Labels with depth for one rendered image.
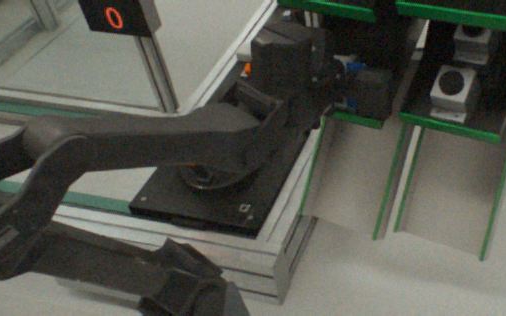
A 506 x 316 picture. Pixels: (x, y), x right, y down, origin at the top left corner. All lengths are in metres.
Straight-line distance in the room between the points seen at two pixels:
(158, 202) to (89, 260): 0.53
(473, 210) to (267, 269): 0.32
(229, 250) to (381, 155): 0.28
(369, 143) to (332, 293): 0.26
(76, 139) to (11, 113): 1.00
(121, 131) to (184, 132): 0.06
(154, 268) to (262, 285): 0.40
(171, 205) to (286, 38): 0.53
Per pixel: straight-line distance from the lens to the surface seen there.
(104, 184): 1.29
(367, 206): 0.97
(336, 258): 1.11
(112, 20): 1.19
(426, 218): 0.96
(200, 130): 0.61
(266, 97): 0.66
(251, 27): 1.56
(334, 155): 0.99
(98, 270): 0.62
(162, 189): 1.15
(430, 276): 1.08
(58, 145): 0.53
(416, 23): 0.88
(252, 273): 1.03
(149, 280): 0.66
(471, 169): 0.95
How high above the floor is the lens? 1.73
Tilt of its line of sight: 41 degrees down
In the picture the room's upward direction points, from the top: 8 degrees counter-clockwise
